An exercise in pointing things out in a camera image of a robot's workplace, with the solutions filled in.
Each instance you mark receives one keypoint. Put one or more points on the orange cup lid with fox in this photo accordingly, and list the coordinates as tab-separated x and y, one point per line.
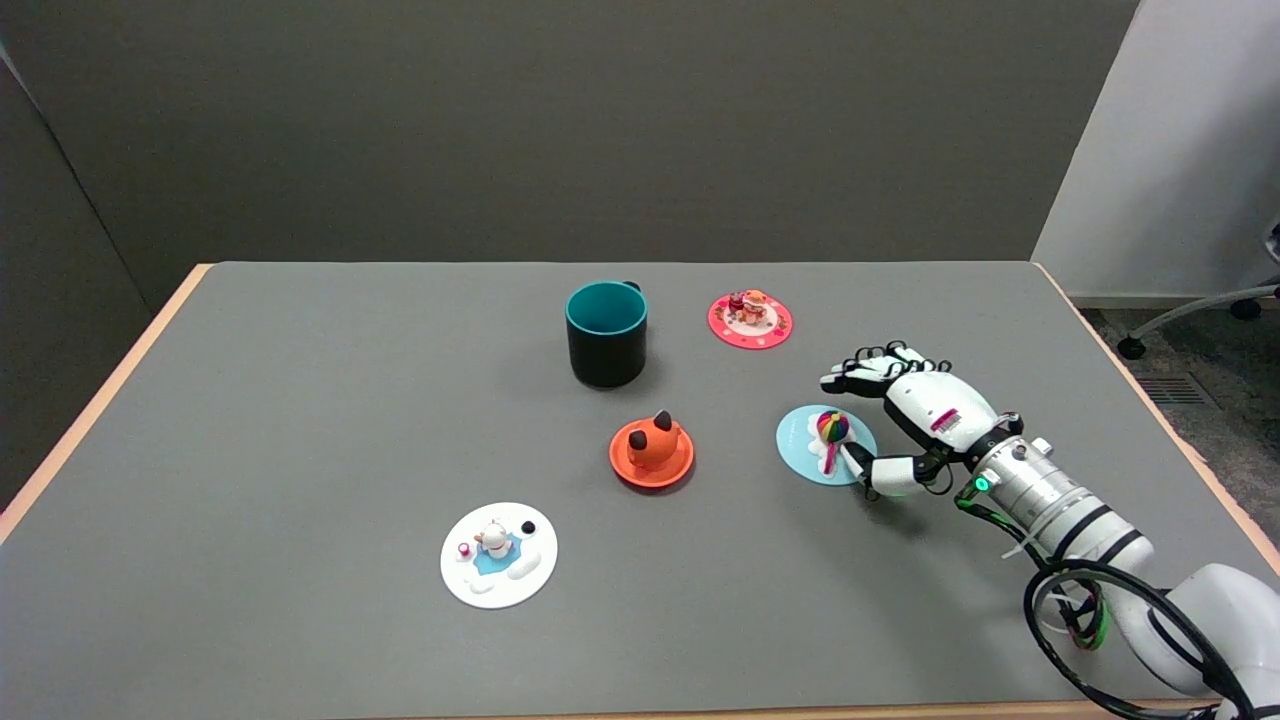
651	452

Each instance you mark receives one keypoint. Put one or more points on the white cup lid with cat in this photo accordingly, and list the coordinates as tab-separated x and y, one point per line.
499	560

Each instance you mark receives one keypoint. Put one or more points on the office chair base with castors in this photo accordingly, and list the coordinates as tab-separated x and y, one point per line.
1190	310

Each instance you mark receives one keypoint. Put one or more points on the pink cup lid with figures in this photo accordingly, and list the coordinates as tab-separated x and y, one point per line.
750	322

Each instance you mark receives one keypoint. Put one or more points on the black mug teal inside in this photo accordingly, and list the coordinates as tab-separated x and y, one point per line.
607	350

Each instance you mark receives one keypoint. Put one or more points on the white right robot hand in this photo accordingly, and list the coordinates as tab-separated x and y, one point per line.
940	405

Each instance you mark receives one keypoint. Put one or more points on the light blue lid with lollipop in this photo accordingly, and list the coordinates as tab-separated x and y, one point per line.
798	445

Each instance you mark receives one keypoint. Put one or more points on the floor vent grille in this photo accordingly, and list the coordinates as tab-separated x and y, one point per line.
1175	391

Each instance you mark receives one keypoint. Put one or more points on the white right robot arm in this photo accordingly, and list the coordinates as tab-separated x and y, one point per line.
1060	510

